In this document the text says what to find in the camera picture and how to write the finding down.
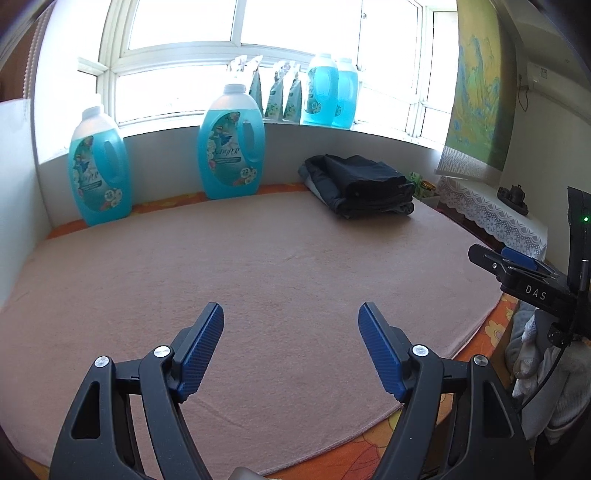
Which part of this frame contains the blue detergent bottle left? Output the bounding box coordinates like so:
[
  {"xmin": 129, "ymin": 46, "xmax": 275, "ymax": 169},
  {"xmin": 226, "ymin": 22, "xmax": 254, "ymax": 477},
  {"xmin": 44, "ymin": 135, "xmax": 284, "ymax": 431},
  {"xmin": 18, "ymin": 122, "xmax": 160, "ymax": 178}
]
[{"xmin": 67, "ymin": 104, "xmax": 132, "ymax": 226}]

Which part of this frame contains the blue detergent bottle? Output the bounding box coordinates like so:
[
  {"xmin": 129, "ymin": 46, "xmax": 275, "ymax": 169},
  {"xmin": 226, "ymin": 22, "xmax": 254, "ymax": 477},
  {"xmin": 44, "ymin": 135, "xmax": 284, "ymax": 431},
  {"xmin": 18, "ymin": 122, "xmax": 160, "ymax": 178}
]
[
  {"xmin": 67, "ymin": 104, "xmax": 132, "ymax": 226},
  {"xmin": 197, "ymin": 83, "xmax": 266, "ymax": 200}
]

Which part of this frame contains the green box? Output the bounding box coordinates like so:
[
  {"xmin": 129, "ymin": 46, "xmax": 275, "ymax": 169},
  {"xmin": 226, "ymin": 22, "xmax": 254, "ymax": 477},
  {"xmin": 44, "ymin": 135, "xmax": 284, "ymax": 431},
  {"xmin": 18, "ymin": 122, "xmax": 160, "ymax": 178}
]
[{"xmin": 409, "ymin": 172, "xmax": 437, "ymax": 199}]

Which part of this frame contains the blue bottle on sill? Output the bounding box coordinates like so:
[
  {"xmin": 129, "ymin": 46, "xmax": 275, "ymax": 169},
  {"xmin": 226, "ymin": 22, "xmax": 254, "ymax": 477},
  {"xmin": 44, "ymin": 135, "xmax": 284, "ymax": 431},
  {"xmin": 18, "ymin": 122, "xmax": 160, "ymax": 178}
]
[{"xmin": 303, "ymin": 54, "xmax": 339, "ymax": 126}]

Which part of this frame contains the detergent refill pouch right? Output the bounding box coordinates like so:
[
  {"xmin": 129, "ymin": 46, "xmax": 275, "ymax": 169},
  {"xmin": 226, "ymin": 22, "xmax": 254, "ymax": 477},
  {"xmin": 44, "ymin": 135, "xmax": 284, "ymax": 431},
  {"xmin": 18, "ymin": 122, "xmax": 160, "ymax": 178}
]
[{"xmin": 283, "ymin": 64, "xmax": 303, "ymax": 124}]

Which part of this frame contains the peach towel mat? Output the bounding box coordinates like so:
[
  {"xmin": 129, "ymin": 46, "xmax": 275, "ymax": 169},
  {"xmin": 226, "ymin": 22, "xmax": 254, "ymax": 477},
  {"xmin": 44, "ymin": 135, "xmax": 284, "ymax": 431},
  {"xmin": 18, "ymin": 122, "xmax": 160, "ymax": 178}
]
[{"xmin": 1, "ymin": 192, "xmax": 501, "ymax": 479}]

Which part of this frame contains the detergent refill pouch middle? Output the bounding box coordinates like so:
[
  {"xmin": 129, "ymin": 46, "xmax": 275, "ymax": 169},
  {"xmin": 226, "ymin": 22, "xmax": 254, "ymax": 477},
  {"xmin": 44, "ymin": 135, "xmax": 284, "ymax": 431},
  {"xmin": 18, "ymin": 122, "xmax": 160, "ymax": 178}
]
[{"xmin": 263, "ymin": 60, "xmax": 291, "ymax": 121}]

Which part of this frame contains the white lace cloth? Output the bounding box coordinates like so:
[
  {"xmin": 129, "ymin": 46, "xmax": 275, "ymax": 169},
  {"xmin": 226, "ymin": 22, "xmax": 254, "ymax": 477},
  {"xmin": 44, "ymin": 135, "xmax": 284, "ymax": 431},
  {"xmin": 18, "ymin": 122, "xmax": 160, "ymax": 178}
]
[{"xmin": 437, "ymin": 176, "xmax": 548, "ymax": 261}]

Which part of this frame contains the folded dark clothes stack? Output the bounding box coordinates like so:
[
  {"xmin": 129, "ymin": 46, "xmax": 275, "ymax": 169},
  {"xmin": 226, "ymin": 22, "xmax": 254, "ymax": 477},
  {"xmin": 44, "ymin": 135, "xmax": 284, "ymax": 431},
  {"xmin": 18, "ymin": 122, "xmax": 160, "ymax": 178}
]
[{"xmin": 298, "ymin": 154, "xmax": 415, "ymax": 219}]

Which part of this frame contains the black object on shelf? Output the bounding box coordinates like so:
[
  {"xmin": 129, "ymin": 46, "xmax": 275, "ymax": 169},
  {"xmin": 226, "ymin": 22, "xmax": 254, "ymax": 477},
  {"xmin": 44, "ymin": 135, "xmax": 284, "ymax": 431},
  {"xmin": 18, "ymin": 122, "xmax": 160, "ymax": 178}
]
[{"xmin": 497, "ymin": 185, "xmax": 529, "ymax": 216}]

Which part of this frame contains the white gloved right hand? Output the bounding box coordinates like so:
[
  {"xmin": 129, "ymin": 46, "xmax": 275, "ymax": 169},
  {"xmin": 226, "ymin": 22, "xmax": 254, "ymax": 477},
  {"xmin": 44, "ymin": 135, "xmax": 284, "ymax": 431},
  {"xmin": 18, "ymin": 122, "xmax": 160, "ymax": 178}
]
[{"xmin": 505, "ymin": 301, "xmax": 590, "ymax": 445}]

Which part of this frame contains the landscape wall painting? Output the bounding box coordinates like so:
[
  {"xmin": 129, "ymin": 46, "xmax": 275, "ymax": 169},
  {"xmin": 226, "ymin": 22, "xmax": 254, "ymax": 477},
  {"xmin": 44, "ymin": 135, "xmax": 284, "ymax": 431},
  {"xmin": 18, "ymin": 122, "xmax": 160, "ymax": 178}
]
[{"xmin": 446, "ymin": 0, "xmax": 517, "ymax": 171}]

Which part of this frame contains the black camera box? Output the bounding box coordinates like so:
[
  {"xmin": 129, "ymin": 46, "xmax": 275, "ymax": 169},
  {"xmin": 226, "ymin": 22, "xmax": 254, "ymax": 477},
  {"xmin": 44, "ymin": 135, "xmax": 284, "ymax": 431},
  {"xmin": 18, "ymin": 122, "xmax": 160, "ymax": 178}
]
[{"xmin": 567, "ymin": 186, "xmax": 590, "ymax": 293}]

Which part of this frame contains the blue detergent bottle right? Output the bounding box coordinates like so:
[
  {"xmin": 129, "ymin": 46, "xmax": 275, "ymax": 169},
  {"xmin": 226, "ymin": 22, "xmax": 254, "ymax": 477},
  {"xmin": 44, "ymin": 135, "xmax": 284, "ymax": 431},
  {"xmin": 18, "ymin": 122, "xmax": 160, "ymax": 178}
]
[{"xmin": 197, "ymin": 83, "xmax": 266, "ymax": 200}]

